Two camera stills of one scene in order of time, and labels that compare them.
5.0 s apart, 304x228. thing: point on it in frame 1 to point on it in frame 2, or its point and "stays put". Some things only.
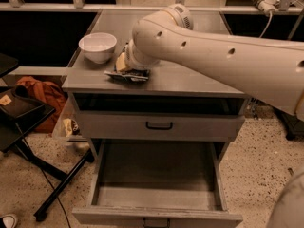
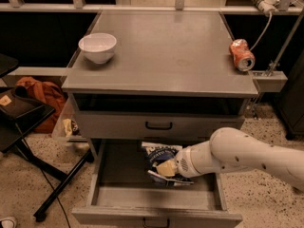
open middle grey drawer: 157,183 stays put
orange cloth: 47,93 stays put
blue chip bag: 130,74 to 154,154
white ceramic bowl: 98,47 stays put
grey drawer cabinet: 158,142 stays put
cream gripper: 128,58 to 180,161
